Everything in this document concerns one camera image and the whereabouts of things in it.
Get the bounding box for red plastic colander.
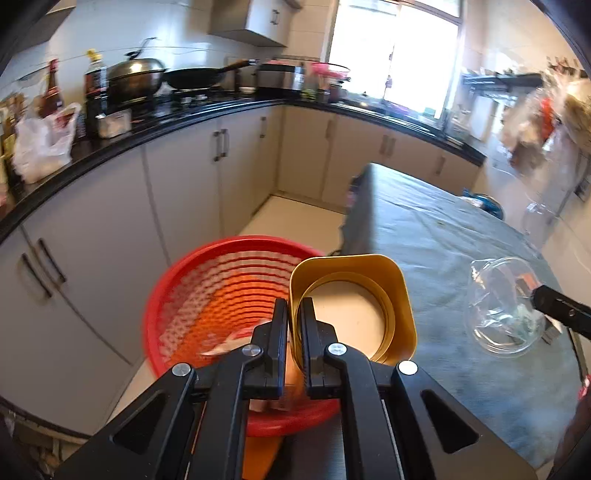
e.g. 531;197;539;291
311;61;352;83

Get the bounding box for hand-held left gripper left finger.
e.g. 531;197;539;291
55;298;289;480

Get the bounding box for clear plastic pitcher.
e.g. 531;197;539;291
522;134;585;252

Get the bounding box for kitchen window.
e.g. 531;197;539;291
328;0;462;121

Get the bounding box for white seasoning container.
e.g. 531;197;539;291
95;109;133;139

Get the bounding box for beige upper cabinet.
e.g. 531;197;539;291
210;0;301;47

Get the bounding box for dark soy sauce bottle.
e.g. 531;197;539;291
84;50;110;139

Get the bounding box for blue snack packet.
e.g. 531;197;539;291
462;189;506;221

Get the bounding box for steel wok with lid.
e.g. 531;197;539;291
107;39;167;99

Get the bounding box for yellow square cup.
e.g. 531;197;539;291
288;254;419;365

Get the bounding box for black kitchen countertop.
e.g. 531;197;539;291
0;92;486;241

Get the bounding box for black wall shelf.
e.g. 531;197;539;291
462;71;544;100

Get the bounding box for white shopping bag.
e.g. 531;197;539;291
13;102;82;184

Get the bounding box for black wok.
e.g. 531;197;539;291
161;59;259;91

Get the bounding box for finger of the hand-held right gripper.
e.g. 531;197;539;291
530;285;591;340

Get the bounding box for beige lower kitchen cabinets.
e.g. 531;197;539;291
0;104;481;435

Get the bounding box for brown sauce bottle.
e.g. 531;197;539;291
39;59;64;118

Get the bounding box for silver electric cooker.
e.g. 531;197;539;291
256;62;305;93

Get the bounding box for hanging plastic bags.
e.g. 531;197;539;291
501;69;591;172

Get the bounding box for red plastic basket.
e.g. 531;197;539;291
142;236;342;437

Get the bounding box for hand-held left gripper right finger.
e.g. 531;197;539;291
298;298;539;480

